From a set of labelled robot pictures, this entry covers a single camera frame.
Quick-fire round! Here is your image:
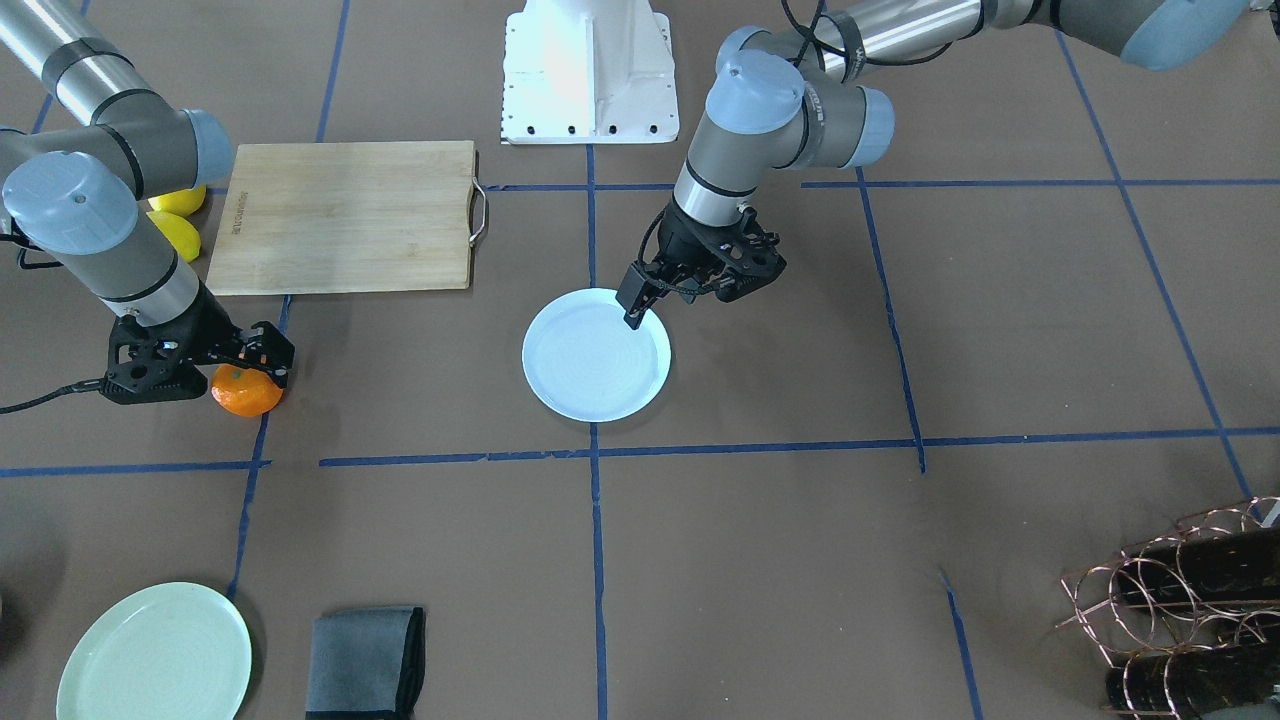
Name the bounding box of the copper wire bottle rack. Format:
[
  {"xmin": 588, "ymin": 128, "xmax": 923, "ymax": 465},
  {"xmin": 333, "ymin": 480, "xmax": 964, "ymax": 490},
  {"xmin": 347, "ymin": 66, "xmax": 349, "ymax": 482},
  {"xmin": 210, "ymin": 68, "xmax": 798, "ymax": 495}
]
[{"xmin": 1055, "ymin": 496, "xmax": 1277, "ymax": 667}]

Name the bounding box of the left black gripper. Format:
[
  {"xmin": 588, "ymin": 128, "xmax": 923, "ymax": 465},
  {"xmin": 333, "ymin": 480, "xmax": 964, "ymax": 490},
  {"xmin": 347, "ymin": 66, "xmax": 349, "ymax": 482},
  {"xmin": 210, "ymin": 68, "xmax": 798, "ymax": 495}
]
[{"xmin": 614, "ymin": 200, "xmax": 746, "ymax": 331}]

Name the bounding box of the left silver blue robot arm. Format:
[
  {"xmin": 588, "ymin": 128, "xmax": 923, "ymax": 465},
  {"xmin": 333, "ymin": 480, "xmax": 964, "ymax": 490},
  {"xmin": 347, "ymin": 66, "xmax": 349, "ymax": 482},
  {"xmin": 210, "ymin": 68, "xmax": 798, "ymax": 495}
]
[{"xmin": 616, "ymin": 1, "xmax": 1247, "ymax": 329}]

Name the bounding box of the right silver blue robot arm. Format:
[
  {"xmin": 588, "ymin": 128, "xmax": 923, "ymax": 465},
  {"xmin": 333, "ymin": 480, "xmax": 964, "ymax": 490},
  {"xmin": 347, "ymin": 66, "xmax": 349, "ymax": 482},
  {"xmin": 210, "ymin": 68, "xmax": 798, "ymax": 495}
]
[{"xmin": 1, "ymin": 1, "xmax": 294, "ymax": 404}]

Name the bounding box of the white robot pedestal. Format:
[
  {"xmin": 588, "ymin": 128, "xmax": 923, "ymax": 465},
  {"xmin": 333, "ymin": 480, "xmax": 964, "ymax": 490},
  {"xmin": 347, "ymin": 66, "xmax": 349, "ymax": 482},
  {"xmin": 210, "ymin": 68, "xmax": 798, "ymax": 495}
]
[{"xmin": 500, "ymin": 1, "xmax": 681, "ymax": 146}]

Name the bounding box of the orange fruit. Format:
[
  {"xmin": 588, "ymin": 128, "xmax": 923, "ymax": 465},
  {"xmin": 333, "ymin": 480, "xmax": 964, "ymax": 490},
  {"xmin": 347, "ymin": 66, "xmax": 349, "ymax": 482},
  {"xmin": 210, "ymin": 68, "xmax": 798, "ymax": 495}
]
[{"xmin": 210, "ymin": 364, "xmax": 285, "ymax": 418}]

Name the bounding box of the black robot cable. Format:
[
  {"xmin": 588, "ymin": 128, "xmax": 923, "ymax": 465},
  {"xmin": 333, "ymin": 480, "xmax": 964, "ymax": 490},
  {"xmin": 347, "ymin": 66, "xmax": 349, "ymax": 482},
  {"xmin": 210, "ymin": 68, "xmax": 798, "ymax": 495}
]
[{"xmin": 0, "ymin": 378, "xmax": 106, "ymax": 416}]

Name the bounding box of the yellow lemon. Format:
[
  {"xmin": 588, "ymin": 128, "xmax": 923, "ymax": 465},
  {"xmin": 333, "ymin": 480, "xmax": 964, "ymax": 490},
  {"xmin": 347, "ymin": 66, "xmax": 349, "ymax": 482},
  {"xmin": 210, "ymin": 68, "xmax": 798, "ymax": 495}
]
[
  {"xmin": 146, "ymin": 210, "xmax": 202, "ymax": 263},
  {"xmin": 148, "ymin": 184, "xmax": 209, "ymax": 218}
]

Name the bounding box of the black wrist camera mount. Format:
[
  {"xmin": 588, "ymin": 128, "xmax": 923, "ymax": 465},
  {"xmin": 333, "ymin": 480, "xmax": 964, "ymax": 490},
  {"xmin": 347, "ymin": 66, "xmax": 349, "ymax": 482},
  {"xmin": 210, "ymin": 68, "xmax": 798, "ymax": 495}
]
[{"xmin": 703, "ymin": 206, "xmax": 786, "ymax": 304}]

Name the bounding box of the dark wine bottle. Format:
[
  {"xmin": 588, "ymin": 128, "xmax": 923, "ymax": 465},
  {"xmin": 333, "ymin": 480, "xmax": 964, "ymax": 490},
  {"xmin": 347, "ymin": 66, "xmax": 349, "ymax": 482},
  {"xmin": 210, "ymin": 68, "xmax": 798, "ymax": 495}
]
[
  {"xmin": 1116, "ymin": 527, "xmax": 1279, "ymax": 611},
  {"xmin": 1105, "ymin": 643, "xmax": 1279, "ymax": 719}
]

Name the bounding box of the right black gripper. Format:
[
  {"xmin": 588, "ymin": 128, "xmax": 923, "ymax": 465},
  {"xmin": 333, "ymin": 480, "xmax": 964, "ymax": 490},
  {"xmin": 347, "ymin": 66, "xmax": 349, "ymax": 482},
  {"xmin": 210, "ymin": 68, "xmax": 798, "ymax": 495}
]
[{"xmin": 150, "ymin": 284, "xmax": 296, "ymax": 389}]

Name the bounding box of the folded grey cloth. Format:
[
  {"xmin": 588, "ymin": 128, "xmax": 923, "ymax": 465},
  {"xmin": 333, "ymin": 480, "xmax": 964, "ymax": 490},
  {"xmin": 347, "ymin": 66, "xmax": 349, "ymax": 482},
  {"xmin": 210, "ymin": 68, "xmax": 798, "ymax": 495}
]
[{"xmin": 305, "ymin": 606, "xmax": 428, "ymax": 719}]

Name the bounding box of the light green plate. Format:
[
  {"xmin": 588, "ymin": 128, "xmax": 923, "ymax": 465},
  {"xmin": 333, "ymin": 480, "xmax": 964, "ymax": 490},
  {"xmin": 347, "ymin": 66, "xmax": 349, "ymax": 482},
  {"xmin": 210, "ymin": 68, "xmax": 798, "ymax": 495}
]
[{"xmin": 55, "ymin": 582, "xmax": 252, "ymax": 719}]

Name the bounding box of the wooden cutting board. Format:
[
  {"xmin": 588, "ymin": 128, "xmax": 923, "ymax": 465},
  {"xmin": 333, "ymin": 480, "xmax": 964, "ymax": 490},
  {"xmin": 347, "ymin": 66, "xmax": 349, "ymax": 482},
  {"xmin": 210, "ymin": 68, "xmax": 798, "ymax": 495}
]
[{"xmin": 205, "ymin": 140, "xmax": 479, "ymax": 296}]

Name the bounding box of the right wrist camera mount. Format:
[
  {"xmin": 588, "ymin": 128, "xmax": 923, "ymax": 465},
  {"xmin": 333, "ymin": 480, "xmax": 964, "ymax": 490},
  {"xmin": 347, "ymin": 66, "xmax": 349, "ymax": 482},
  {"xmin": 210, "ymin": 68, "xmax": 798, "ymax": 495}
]
[{"xmin": 99, "ymin": 315, "xmax": 209, "ymax": 405}]

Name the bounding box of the light blue plate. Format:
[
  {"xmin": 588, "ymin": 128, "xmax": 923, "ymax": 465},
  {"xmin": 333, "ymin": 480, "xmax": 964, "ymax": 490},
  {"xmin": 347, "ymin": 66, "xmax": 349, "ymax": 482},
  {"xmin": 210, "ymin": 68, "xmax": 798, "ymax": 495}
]
[{"xmin": 521, "ymin": 288, "xmax": 672, "ymax": 423}]

